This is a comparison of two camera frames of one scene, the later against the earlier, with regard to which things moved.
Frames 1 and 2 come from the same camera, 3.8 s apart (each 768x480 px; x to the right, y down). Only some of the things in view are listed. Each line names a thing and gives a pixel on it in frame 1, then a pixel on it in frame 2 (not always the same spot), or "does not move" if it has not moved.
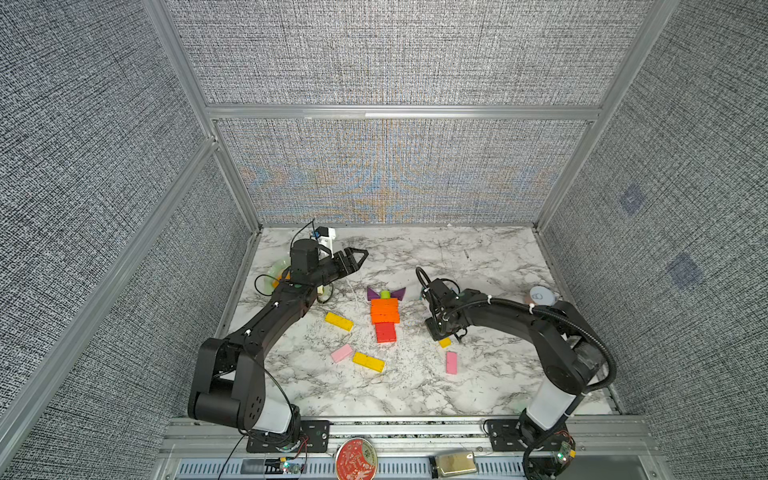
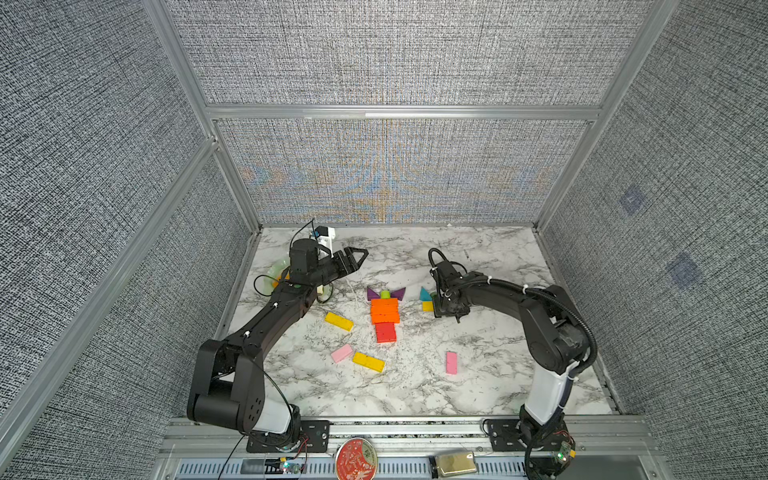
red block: [385, 328] does not move
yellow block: [368, 361] does not move
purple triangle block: [398, 294] does not move
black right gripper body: [436, 326] to [441, 306]
